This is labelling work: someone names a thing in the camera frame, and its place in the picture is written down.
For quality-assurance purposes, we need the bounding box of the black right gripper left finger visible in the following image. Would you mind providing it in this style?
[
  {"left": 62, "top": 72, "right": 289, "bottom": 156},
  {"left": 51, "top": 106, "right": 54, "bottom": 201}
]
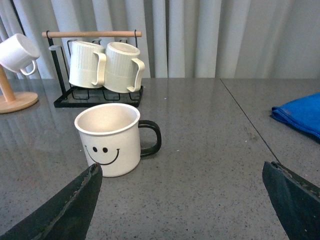
[{"left": 0, "top": 163, "right": 103, "bottom": 240}]

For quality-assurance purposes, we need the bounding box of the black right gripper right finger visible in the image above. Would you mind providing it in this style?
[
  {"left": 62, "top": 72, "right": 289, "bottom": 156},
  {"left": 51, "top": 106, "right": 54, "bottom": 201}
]
[{"left": 262, "top": 161, "right": 320, "bottom": 240}]

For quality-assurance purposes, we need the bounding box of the white smiley face mug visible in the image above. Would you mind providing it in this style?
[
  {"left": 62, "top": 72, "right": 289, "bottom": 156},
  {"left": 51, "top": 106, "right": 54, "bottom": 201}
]
[{"left": 74, "top": 103, "right": 162, "bottom": 178}]

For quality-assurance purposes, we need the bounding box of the blue cloth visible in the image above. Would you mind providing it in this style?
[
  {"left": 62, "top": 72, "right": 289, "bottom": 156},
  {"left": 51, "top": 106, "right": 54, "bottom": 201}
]
[{"left": 271, "top": 92, "right": 320, "bottom": 139}]

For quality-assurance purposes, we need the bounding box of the wooden mug tree stand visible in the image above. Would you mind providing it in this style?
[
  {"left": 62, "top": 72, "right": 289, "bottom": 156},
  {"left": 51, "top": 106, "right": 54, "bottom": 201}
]
[{"left": 0, "top": 66, "right": 38, "bottom": 114}]

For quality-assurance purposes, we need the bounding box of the cream ribbed mug right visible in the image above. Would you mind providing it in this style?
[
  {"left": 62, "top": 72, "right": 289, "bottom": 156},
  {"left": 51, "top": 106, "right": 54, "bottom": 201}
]
[{"left": 103, "top": 42, "right": 145, "bottom": 93}]

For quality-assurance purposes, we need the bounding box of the cream ribbed mug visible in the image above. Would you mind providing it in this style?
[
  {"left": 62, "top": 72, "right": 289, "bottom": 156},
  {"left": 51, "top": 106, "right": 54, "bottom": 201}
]
[
  {"left": 103, "top": 42, "right": 145, "bottom": 93},
  {"left": 69, "top": 40, "right": 107, "bottom": 89}
]

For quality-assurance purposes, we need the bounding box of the cream ribbed mug left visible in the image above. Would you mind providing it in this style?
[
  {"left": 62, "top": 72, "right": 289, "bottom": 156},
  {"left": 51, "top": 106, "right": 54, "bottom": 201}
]
[{"left": 69, "top": 40, "right": 107, "bottom": 89}]

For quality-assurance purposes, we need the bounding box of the white hanging mug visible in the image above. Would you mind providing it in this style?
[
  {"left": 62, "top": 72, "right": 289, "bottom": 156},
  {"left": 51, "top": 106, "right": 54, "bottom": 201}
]
[{"left": 0, "top": 33, "right": 40, "bottom": 76}]

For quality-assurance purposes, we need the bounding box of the black wire mug rack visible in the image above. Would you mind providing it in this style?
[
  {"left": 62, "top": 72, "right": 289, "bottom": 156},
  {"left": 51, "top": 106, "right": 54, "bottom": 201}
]
[{"left": 42, "top": 30, "right": 143, "bottom": 108}]

